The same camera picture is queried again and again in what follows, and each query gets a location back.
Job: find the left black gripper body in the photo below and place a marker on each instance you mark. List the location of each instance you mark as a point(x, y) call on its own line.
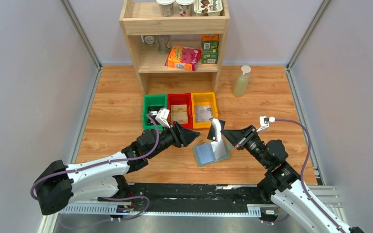
point(169, 138)

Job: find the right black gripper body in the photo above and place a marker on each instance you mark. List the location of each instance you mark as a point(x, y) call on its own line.
point(253, 145)

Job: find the grey-green card holder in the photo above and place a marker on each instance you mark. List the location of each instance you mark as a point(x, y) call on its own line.
point(211, 152)

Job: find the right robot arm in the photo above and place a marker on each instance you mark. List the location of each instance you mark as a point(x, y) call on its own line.
point(283, 186)

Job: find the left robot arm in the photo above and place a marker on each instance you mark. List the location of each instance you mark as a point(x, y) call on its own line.
point(62, 184)

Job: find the tan cards in red bin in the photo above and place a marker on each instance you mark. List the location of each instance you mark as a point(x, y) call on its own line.
point(179, 113)

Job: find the black cards in green bin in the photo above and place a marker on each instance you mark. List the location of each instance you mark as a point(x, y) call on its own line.
point(152, 112)

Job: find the white card in yellow bin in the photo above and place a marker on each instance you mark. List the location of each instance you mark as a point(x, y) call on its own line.
point(203, 109)

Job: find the red plastic bin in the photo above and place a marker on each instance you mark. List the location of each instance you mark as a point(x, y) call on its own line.
point(184, 98)

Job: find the yellow plastic bin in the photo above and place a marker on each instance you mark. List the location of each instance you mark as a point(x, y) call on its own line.
point(203, 98)

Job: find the green plastic bin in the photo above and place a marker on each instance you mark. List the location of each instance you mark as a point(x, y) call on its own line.
point(152, 103)

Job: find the green soap bottle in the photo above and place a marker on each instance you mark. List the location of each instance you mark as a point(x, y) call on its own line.
point(242, 81)

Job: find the orange pink snack box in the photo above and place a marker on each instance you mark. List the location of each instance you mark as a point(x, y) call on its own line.
point(184, 58)

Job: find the clear glass on shelf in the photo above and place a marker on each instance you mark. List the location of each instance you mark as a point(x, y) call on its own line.
point(164, 45)

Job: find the green orange carton box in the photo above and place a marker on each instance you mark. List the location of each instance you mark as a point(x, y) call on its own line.
point(210, 46)

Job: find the glass jar on shelf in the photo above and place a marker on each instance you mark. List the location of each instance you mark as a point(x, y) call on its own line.
point(149, 40)

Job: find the wooden shelf unit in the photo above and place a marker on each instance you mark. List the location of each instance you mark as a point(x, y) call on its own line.
point(138, 18)

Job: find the left yogurt cup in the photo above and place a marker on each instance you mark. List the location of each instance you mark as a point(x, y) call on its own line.
point(166, 7)

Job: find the yogurt cup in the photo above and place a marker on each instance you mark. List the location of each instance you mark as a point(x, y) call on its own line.
point(185, 7)
point(166, 7)

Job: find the middle yogurt cup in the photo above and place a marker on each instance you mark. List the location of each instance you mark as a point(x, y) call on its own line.
point(185, 7)

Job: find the chocolate pudding pack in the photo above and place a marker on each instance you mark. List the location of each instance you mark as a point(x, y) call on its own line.
point(208, 7)

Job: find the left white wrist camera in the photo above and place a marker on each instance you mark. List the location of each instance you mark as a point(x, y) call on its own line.
point(162, 117)

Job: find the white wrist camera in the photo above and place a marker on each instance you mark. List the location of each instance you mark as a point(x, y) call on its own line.
point(265, 123)
point(162, 117)

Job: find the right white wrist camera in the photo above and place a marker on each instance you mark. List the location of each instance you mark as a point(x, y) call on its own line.
point(265, 123)

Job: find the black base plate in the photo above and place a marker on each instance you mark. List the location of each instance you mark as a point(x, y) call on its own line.
point(197, 198)

